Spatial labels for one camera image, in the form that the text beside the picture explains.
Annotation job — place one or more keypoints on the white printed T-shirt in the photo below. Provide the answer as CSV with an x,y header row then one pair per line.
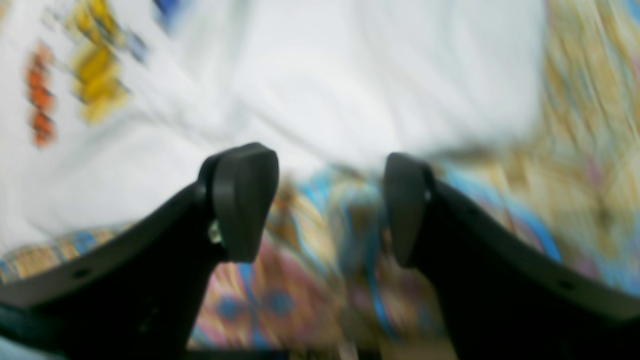
x,y
108,107

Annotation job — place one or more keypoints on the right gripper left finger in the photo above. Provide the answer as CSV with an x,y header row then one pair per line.
x,y
138,296

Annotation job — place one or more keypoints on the patterned tablecloth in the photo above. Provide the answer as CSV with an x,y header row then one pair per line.
x,y
571,190

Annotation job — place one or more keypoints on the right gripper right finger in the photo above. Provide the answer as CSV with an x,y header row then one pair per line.
x,y
500,299

